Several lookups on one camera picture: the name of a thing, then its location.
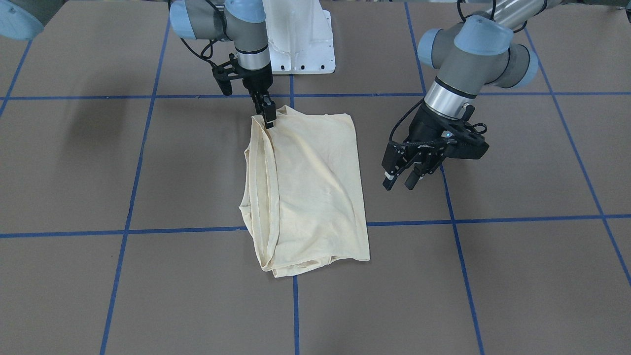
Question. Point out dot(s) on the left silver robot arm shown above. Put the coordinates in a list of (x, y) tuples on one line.
[(478, 51)]

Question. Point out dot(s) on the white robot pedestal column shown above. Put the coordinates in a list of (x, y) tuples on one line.
[(301, 37)]

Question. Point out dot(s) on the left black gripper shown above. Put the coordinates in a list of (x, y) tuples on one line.
[(425, 126)]

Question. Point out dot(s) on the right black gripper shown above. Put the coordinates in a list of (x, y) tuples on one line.
[(257, 80)]

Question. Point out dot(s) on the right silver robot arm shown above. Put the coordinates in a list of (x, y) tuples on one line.
[(202, 23)]

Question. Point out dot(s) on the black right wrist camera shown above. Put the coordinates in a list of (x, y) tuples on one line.
[(225, 73)]

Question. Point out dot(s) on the cream long-sleeve printed shirt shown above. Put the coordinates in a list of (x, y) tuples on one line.
[(303, 202)]

